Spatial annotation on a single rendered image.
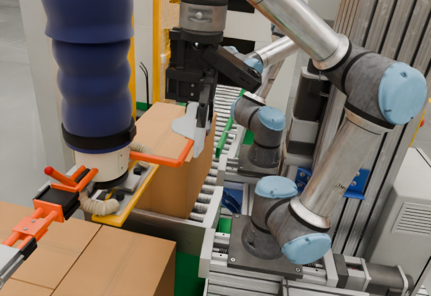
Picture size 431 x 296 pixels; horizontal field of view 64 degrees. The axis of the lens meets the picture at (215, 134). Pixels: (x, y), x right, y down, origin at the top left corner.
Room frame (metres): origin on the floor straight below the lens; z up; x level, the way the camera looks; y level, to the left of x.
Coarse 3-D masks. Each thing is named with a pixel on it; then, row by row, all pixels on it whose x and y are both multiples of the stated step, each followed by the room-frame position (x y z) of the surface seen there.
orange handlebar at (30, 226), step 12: (192, 144) 1.11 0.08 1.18; (132, 156) 1.00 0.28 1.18; (144, 156) 0.99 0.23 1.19; (156, 156) 1.00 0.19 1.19; (180, 156) 1.01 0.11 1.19; (84, 168) 0.89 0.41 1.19; (96, 168) 0.90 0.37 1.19; (84, 180) 0.83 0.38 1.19; (36, 216) 0.67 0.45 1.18; (48, 216) 0.67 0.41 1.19; (24, 228) 0.61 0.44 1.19; (36, 228) 0.62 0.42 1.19; (12, 240) 0.58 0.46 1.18; (24, 240) 0.58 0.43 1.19; (36, 240) 0.60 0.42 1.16
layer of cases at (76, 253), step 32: (0, 224) 1.24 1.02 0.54; (64, 224) 1.28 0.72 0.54; (96, 224) 1.30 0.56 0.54; (32, 256) 1.07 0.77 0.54; (64, 256) 1.08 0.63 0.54; (96, 256) 1.10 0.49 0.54; (128, 256) 1.12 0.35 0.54; (160, 256) 1.14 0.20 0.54; (32, 288) 0.91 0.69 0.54; (64, 288) 0.92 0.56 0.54; (96, 288) 0.94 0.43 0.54; (128, 288) 0.95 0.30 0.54; (160, 288) 1.02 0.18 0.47
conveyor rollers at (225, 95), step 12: (216, 96) 3.18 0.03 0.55; (228, 96) 3.23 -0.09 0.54; (216, 108) 2.90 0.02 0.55; (228, 108) 2.95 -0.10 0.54; (216, 120) 2.69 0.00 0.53; (216, 132) 2.43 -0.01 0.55; (216, 144) 2.24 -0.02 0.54; (228, 144) 2.25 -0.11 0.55; (216, 168) 1.96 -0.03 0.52; (204, 192) 1.70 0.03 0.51; (204, 204) 1.54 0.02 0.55; (192, 216) 1.43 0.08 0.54; (204, 216) 1.44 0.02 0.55
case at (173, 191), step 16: (160, 112) 1.85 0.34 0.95; (176, 112) 1.87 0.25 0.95; (144, 128) 1.63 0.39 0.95; (160, 128) 1.65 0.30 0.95; (144, 144) 1.46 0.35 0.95; (160, 144) 1.48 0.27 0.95; (176, 144) 1.50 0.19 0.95; (208, 144) 1.77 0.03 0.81; (192, 160) 1.41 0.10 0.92; (208, 160) 1.82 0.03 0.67; (160, 176) 1.38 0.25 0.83; (176, 176) 1.36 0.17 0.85; (192, 176) 1.43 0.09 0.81; (144, 192) 1.39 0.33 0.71; (160, 192) 1.38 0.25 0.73; (176, 192) 1.36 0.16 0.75; (192, 192) 1.46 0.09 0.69; (144, 208) 1.39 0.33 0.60; (160, 208) 1.38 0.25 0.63; (176, 208) 1.36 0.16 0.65; (192, 208) 1.49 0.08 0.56
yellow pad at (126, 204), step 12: (132, 168) 1.07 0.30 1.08; (144, 168) 1.08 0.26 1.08; (156, 168) 1.10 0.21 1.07; (144, 180) 1.01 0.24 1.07; (120, 192) 0.90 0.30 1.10; (132, 192) 0.94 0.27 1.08; (120, 204) 0.87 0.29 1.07; (132, 204) 0.88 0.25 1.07; (96, 216) 0.81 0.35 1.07; (108, 216) 0.81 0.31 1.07; (120, 216) 0.82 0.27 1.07
